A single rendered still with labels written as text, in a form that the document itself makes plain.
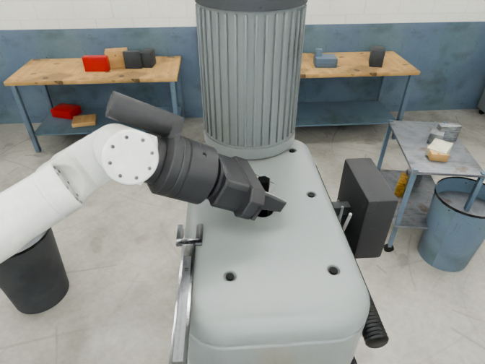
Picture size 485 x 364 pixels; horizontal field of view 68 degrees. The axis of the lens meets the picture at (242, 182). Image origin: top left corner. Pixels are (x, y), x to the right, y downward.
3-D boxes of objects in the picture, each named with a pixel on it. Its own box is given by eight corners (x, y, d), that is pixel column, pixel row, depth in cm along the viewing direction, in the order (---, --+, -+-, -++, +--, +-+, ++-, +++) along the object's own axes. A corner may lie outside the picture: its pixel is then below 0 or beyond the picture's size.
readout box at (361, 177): (385, 258, 102) (404, 200, 89) (353, 259, 101) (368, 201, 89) (361, 211, 118) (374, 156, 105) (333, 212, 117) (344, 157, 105)
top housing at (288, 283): (363, 384, 54) (389, 322, 44) (185, 398, 52) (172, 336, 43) (300, 190, 91) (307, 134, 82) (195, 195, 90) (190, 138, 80)
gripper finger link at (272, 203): (276, 211, 59) (245, 204, 56) (287, 197, 58) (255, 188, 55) (280, 218, 58) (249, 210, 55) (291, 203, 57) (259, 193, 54)
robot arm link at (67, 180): (162, 162, 47) (67, 224, 43) (146, 152, 55) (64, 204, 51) (134, 117, 44) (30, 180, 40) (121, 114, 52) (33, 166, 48)
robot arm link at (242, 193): (222, 189, 64) (158, 171, 58) (248, 144, 60) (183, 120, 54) (243, 238, 54) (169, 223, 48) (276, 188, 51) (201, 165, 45)
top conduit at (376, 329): (386, 348, 54) (392, 335, 52) (359, 350, 53) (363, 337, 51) (315, 173, 90) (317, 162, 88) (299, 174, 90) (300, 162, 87)
